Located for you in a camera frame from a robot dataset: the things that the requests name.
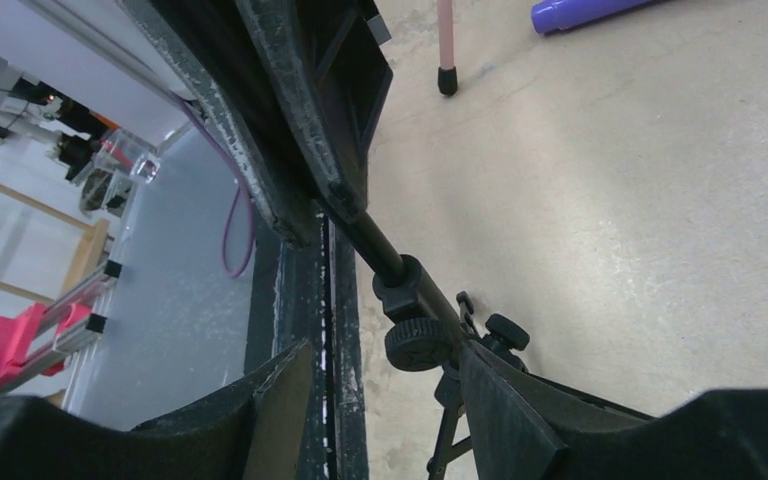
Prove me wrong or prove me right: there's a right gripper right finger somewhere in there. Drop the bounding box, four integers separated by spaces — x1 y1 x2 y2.
460 342 768 479

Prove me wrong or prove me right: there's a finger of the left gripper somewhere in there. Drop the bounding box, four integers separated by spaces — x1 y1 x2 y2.
122 1 318 248
236 1 393 223

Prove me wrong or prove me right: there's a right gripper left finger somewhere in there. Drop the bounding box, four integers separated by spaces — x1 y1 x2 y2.
0 341 313 479

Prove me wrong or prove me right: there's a black tripod mic stand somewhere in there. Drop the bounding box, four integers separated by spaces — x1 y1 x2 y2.
319 199 653 479

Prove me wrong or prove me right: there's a purple toy microphone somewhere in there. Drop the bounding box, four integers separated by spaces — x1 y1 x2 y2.
531 0 651 35

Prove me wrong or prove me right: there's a pink music stand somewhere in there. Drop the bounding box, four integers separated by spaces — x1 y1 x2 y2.
436 0 458 97

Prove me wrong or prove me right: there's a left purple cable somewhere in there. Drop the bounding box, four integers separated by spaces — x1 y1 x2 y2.
171 92 257 280

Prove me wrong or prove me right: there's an aluminium frame rail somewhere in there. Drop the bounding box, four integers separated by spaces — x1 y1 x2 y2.
0 260 122 394

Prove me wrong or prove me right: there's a wooden frame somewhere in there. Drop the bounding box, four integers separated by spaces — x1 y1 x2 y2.
0 183 111 304

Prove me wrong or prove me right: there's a red plastic bracket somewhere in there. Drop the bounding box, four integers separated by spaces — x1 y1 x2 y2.
0 301 94 395

